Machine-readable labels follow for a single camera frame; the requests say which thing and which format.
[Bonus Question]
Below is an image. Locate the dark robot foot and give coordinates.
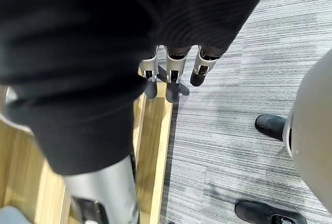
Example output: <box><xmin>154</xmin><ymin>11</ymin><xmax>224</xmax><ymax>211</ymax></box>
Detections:
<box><xmin>234</xmin><ymin>199</ymin><xmax>308</xmax><ymax>224</ymax></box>
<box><xmin>255</xmin><ymin>114</ymin><xmax>289</xmax><ymax>142</ymax></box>

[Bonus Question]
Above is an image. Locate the silver robot leg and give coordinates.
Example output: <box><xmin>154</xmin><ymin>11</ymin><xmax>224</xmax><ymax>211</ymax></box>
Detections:
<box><xmin>282</xmin><ymin>49</ymin><xmax>332</xmax><ymax>224</ymax></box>

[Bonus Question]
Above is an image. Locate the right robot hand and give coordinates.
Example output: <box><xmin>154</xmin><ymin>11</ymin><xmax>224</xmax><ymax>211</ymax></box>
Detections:
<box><xmin>0</xmin><ymin>0</ymin><xmax>277</xmax><ymax>224</ymax></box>

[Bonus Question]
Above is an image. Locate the grey slipper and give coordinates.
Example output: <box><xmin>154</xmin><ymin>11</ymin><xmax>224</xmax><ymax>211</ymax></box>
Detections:
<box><xmin>0</xmin><ymin>205</ymin><xmax>36</xmax><ymax>224</ymax></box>

